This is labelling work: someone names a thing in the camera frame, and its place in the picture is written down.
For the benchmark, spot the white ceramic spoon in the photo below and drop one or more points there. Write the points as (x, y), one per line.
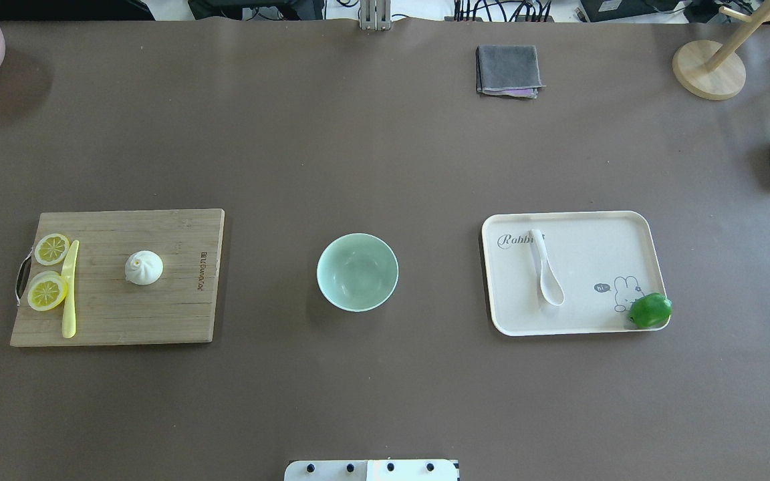
(549, 285)

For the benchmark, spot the mint green bowl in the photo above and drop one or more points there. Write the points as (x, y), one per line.
(357, 272)

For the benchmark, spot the white steamed bun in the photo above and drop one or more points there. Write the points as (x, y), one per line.
(143, 268)

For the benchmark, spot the grey folded cloth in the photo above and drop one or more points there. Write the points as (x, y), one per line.
(508, 71)

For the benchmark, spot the cream rabbit tray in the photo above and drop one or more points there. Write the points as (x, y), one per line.
(604, 260)

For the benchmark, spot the green lime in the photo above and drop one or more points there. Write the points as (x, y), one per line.
(651, 310)

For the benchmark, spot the bamboo cutting board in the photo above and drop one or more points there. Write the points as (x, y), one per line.
(110, 310)

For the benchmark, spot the yellow plastic knife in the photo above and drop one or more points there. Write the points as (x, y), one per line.
(68, 272)

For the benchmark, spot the upper lemon slice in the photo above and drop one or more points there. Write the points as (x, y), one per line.
(51, 249)

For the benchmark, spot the lemon slice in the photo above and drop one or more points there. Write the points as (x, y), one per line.
(51, 249)
(46, 291)

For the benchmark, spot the lower lemon slice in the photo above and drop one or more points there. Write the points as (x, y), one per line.
(46, 291)

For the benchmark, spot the wooden mug tree stand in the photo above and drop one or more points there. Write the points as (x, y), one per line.
(713, 70)

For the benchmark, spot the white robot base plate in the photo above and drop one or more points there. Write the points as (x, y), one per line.
(382, 469)

